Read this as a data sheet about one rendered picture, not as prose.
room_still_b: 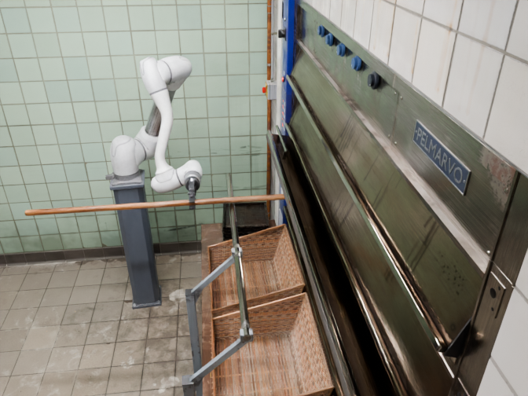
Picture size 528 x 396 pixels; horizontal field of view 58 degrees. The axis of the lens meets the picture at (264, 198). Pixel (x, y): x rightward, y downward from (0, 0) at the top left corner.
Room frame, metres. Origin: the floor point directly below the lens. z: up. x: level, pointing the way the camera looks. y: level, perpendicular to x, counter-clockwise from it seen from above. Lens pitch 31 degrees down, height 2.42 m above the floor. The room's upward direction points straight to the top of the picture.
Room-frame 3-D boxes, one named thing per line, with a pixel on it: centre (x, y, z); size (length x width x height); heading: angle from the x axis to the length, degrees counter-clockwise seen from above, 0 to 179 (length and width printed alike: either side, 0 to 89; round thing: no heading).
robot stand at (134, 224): (2.65, 0.86, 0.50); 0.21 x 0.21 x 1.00; 11
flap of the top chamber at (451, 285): (1.52, -0.27, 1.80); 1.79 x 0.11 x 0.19; 7
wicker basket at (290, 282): (2.06, 0.07, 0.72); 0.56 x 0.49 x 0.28; 8
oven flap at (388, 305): (1.52, -0.27, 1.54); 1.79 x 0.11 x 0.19; 7
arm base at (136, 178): (2.65, 0.88, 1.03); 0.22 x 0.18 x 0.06; 101
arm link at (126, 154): (2.66, 0.85, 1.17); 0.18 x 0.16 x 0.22; 144
